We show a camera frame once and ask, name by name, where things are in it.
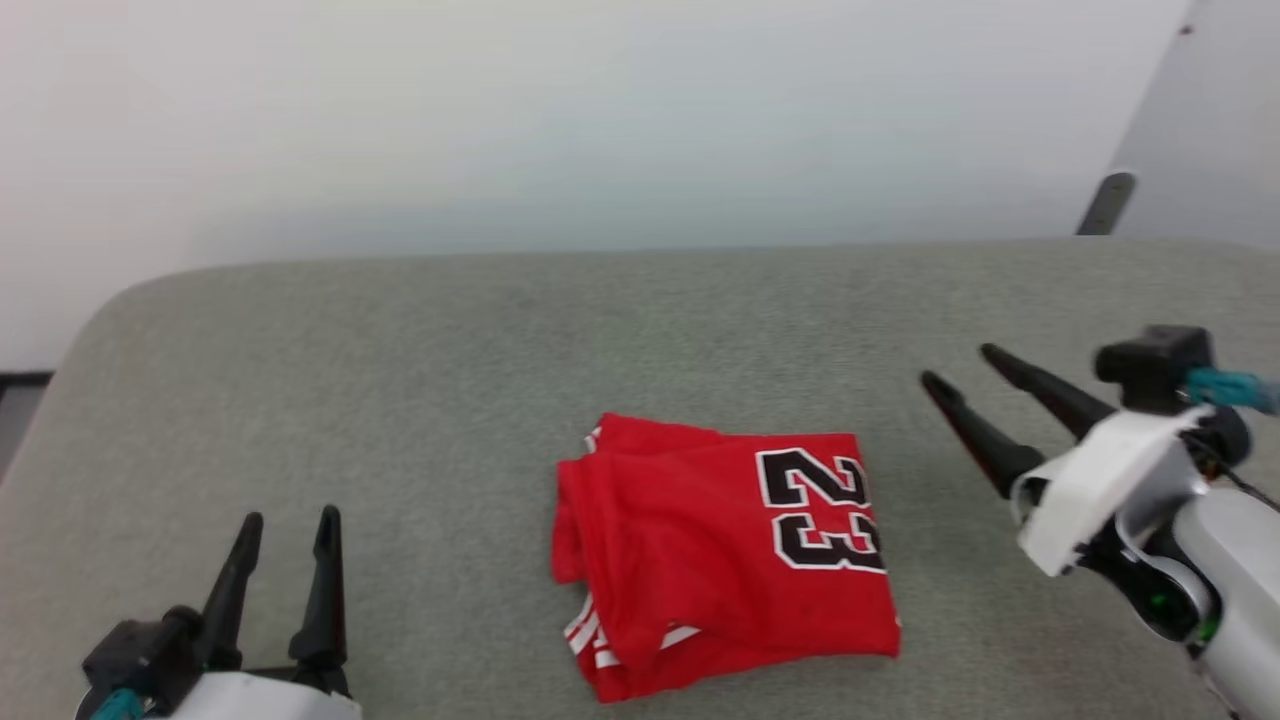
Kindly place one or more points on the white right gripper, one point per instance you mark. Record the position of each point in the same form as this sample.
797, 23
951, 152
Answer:
1100, 480

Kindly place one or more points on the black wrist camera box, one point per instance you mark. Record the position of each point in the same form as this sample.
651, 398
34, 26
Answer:
140, 655
1150, 365

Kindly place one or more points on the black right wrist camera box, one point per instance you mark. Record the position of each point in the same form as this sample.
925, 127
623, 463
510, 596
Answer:
1150, 365

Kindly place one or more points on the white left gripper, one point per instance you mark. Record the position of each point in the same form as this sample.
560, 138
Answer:
260, 700

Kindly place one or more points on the black framed panel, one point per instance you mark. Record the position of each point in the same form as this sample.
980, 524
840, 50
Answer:
15, 420

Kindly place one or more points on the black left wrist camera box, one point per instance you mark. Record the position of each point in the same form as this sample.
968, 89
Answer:
140, 655

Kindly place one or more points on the light grey door panel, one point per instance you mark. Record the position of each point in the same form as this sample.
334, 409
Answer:
1210, 120

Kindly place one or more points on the red jersey with white sleeves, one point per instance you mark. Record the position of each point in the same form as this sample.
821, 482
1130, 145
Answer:
680, 540

